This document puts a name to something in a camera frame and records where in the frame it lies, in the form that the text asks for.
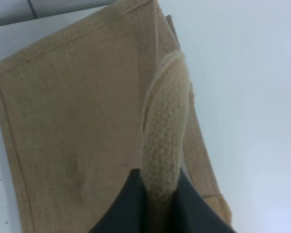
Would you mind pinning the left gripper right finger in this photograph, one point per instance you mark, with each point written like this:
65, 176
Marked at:
189, 213

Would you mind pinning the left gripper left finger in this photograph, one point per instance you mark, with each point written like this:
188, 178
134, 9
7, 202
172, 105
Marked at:
129, 213

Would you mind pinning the brown linen bag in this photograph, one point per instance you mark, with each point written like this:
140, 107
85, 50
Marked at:
84, 106

